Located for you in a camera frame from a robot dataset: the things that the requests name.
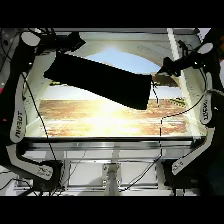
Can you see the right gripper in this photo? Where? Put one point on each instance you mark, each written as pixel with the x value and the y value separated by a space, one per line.
pixel 170 66

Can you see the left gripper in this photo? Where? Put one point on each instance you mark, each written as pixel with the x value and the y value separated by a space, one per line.
pixel 76 40

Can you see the black garment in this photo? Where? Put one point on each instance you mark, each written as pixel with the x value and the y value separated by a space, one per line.
pixel 100 78

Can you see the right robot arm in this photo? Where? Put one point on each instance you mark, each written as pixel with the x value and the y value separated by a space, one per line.
pixel 206 110

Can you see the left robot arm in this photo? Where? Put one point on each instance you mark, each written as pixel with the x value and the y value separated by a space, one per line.
pixel 18 116

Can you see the silver frame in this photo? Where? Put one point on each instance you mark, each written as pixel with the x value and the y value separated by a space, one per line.
pixel 113 145

